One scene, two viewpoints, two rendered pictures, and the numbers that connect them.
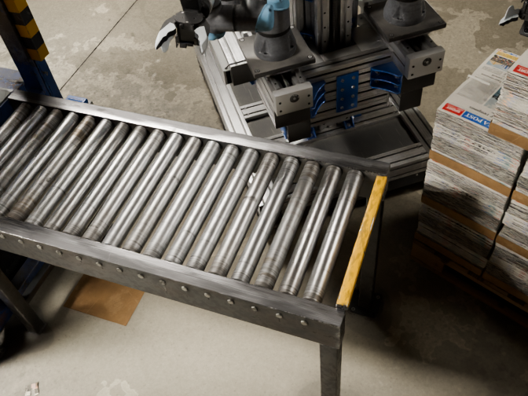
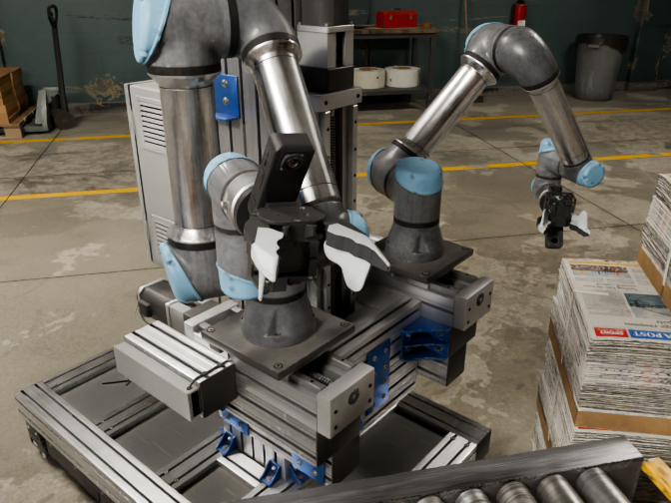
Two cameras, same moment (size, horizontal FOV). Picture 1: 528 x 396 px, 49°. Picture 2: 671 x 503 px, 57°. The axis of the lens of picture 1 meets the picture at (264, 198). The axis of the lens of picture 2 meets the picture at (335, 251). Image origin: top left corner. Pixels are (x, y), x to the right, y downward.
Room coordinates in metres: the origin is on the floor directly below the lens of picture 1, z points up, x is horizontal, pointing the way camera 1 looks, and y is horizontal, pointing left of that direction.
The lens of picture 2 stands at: (0.80, 0.47, 1.48)
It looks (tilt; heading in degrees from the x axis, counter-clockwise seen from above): 25 degrees down; 322
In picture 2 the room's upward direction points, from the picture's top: straight up
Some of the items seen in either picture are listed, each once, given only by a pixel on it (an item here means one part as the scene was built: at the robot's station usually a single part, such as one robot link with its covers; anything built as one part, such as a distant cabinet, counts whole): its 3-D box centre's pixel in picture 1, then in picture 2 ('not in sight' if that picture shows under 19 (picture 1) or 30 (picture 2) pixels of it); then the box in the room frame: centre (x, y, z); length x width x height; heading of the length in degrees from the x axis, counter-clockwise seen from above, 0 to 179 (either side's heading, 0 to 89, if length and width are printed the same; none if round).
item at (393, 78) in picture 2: not in sight; (350, 60); (6.34, -4.15, 0.55); 1.80 x 0.70 x 1.09; 64
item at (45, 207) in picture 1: (72, 171); not in sight; (1.29, 0.58, 0.77); 0.47 x 0.05 x 0.05; 154
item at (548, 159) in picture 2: not in sight; (555, 160); (1.77, -1.12, 0.98); 0.11 x 0.08 x 0.11; 163
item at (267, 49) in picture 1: (273, 36); (277, 305); (1.72, -0.11, 0.87); 0.15 x 0.15 x 0.10
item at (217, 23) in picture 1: (216, 18); (256, 253); (1.49, 0.07, 1.12); 0.11 x 0.08 x 0.11; 76
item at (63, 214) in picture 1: (89, 176); not in sight; (1.26, 0.52, 0.77); 0.47 x 0.05 x 0.05; 154
